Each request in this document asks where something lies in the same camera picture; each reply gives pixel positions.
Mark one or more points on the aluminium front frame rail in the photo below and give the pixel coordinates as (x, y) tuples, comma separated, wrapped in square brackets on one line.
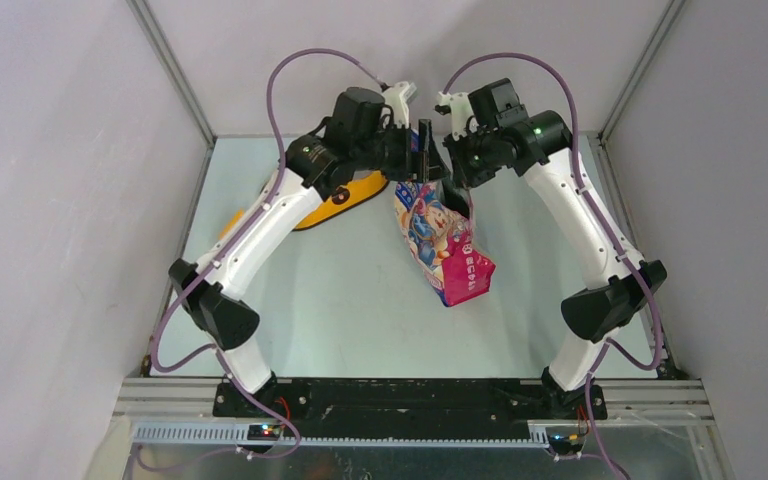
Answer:
[(634, 404)]

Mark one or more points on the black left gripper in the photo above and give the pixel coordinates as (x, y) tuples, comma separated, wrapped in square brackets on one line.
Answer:
[(426, 163)]

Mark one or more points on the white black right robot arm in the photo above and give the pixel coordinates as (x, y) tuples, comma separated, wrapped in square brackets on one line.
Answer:
[(491, 130)]

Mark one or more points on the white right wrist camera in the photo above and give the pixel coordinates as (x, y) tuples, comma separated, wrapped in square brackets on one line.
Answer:
[(458, 108)]

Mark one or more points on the colourful cat food bag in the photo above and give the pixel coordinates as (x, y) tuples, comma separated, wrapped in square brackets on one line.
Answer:
[(442, 243)]

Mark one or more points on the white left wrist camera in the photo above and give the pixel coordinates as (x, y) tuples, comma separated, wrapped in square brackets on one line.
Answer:
[(398, 98)]

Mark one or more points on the yellow double pet bowl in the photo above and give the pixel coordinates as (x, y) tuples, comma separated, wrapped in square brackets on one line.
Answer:
[(353, 194)]

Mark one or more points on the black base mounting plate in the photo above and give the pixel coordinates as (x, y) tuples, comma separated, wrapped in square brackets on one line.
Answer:
[(499, 408)]

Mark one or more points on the grey slotted cable duct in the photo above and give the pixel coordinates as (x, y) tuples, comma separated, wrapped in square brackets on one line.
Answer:
[(245, 434)]

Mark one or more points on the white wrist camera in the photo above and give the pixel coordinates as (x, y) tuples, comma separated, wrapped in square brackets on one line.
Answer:
[(398, 98), (458, 108)]

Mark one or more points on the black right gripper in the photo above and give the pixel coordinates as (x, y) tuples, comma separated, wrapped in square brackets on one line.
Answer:
[(466, 177)]

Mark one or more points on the aluminium left corner post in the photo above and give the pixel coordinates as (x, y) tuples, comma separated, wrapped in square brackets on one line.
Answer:
[(158, 41)]

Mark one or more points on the yellow plastic food scoop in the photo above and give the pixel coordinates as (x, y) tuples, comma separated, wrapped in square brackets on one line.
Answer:
[(231, 224)]

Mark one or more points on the aluminium right corner post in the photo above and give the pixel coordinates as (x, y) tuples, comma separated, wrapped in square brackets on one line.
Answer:
[(659, 34)]

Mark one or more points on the aluminium corner post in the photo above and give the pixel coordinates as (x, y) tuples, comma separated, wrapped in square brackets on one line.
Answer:
[(158, 41), (659, 34)]

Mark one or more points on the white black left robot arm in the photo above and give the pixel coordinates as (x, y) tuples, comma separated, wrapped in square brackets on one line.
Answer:
[(367, 131)]

